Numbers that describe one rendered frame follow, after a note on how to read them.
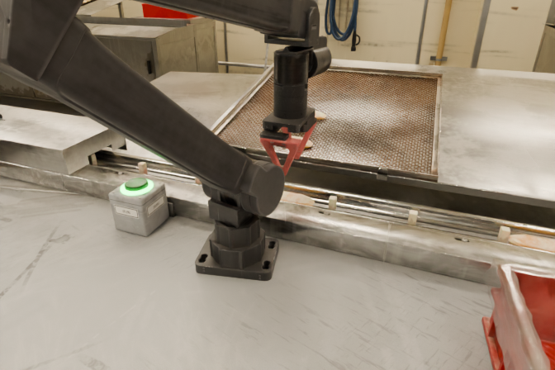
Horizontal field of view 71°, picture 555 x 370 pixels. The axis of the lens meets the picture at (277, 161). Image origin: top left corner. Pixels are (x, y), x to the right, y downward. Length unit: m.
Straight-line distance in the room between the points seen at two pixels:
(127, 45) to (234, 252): 3.05
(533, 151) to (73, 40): 0.84
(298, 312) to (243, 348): 0.09
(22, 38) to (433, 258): 0.57
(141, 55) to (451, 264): 3.10
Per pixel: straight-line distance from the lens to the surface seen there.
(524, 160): 0.91
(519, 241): 0.73
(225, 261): 0.60
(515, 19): 4.08
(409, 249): 0.64
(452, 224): 0.73
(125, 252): 0.71
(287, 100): 0.63
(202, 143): 0.45
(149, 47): 3.40
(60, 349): 0.59
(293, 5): 0.58
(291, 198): 0.73
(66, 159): 0.90
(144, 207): 0.70
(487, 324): 0.60
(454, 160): 0.86
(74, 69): 0.34
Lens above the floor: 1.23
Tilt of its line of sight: 25 degrees down
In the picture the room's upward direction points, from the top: straight up
